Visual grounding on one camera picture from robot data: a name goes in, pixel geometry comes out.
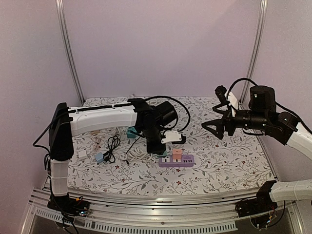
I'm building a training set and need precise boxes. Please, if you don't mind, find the left aluminium frame post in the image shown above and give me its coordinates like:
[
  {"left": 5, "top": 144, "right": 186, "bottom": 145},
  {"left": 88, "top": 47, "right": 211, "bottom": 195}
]
[{"left": 55, "top": 0, "right": 85, "bottom": 104}]

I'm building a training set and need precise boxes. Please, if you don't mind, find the aluminium frame post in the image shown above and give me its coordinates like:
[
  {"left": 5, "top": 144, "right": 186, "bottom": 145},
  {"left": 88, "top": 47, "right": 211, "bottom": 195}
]
[
  {"left": 55, "top": 0, "right": 85, "bottom": 104},
  {"left": 240, "top": 0, "right": 268, "bottom": 102}
]

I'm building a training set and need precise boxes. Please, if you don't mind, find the right aluminium frame post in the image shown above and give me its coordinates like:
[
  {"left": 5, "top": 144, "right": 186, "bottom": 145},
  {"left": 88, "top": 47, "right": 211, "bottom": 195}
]
[{"left": 240, "top": 0, "right": 268, "bottom": 102}]

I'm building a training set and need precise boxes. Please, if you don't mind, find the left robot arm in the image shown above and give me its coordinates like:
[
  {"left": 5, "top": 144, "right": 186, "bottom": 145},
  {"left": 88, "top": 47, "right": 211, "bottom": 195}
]
[{"left": 45, "top": 98, "right": 182, "bottom": 212}]

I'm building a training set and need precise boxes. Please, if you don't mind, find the white charger plug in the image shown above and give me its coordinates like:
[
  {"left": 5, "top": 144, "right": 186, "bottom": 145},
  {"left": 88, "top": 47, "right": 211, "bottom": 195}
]
[{"left": 78, "top": 150, "right": 88, "bottom": 160}]

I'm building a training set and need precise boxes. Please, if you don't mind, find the white coiled power cord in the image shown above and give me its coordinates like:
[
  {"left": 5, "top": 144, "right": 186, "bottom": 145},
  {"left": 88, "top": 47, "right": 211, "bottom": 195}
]
[{"left": 119, "top": 146, "right": 156, "bottom": 162}]

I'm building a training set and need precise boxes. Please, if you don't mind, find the aluminium front rail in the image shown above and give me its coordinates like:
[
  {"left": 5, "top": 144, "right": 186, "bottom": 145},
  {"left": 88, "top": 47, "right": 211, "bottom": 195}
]
[{"left": 20, "top": 186, "right": 305, "bottom": 234}]

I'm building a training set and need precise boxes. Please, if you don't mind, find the floral table cloth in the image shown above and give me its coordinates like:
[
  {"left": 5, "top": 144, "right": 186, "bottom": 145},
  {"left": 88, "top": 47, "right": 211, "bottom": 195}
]
[{"left": 67, "top": 97, "right": 275, "bottom": 196}]

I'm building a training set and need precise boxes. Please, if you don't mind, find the light blue charger plug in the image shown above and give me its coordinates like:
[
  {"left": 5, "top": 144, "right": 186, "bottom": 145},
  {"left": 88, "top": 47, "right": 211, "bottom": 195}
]
[{"left": 95, "top": 152, "right": 104, "bottom": 164}]

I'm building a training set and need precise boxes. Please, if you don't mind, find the pink charger plug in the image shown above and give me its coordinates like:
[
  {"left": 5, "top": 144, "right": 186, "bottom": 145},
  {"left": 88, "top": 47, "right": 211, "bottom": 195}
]
[{"left": 172, "top": 149, "right": 182, "bottom": 162}]

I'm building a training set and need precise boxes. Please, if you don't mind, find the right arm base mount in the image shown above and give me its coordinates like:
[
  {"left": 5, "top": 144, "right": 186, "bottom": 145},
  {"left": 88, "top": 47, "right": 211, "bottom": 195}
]
[{"left": 235, "top": 180, "right": 278, "bottom": 217}]

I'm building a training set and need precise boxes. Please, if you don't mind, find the teal blue power strip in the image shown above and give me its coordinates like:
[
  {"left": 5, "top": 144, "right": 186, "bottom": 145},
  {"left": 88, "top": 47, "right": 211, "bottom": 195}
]
[{"left": 126, "top": 127, "right": 141, "bottom": 139}]

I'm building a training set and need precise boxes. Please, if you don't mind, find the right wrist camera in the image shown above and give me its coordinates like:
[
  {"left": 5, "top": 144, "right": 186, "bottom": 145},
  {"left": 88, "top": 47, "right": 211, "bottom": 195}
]
[{"left": 213, "top": 85, "right": 239, "bottom": 117}]

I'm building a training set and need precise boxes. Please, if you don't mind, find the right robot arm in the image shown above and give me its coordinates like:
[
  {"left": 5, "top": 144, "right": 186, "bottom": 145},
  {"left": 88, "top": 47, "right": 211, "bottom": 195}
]
[{"left": 202, "top": 85, "right": 312, "bottom": 213}]

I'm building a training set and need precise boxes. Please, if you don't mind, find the beige short cable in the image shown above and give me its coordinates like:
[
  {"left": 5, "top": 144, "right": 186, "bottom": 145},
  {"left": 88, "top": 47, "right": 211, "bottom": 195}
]
[{"left": 92, "top": 136, "right": 103, "bottom": 152}]

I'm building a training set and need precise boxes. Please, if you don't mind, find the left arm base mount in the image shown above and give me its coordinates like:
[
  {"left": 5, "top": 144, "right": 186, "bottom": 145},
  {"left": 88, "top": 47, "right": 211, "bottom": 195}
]
[{"left": 47, "top": 194, "right": 90, "bottom": 216}]

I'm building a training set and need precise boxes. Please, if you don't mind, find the purple power strip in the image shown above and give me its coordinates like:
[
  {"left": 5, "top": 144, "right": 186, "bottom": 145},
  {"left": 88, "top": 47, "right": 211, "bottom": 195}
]
[{"left": 158, "top": 155, "right": 195, "bottom": 168}]

